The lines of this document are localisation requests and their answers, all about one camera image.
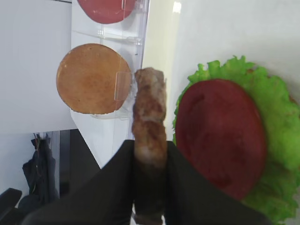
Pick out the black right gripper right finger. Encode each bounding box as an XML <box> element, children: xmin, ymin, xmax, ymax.
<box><xmin>165</xmin><ymin>141</ymin><xmax>272</xmax><ymax>225</ymax></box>

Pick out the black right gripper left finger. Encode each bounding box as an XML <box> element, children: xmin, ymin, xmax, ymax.
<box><xmin>22</xmin><ymin>140</ymin><xmax>134</xmax><ymax>225</ymax></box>

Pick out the brown meat patty thin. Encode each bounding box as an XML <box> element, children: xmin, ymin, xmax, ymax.
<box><xmin>132</xmin><ymin>67</ymin><xmax>167</xmax><ymax>225</ymax></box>

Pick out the red tomato slice on tray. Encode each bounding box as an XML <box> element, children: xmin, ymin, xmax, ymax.
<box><xmin>175</xmin><ymin>79</ymin><xmax>267</xmax><ymax>200</ymax></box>

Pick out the green lettuce leaf on tray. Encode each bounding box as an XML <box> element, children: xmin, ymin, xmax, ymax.
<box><xmin>188</xmin><ymin>56</ymin><xmax>300</xmax><ymax>225</ymax></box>

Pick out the red tomato slice in rack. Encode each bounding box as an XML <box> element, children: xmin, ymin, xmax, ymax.
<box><xmin>78</xmin><ymin>0</ymin><xmax>136</xmax><ymax>24</ymax></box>

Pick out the clear acrylic left rack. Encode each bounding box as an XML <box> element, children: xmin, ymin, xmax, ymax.
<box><xmin>70</xmin><ymin>0</ymin><xmax>150</xmax><ymax>167</ymax></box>

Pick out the dark hanging cloth background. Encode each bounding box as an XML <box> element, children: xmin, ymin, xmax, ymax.
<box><xmin>18</xmin><ymin>134</ymin><xmax>59</xmax><ymax>213</ymax></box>

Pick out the black object at corner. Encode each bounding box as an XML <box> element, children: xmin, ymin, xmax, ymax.
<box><xmin>0</xmin><ymin>188</ymin><xmax>22</xmax><ymax>225</ymax></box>

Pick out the brown bun half left rack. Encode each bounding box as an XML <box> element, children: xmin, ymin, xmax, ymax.
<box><xmin>56</xmin><ymin>43</ymin><xmax>132</xmax><ymax>114</ymax></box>

